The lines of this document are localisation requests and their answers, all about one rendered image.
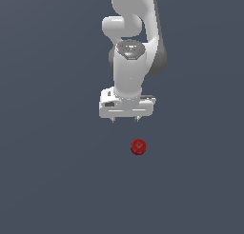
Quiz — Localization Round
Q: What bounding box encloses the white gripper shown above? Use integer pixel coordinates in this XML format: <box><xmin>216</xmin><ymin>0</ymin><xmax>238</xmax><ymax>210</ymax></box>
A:
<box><xmin>98</xmin><ymin>88</ymin><xmax>157</xmax><ymax>124</ymax></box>

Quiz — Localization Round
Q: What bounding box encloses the small red apple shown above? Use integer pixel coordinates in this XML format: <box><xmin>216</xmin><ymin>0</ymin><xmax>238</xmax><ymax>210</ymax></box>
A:
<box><xmin>130</xmin><ymin>138</ymin><xmax>148</xmax><ymax>156</ymax></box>

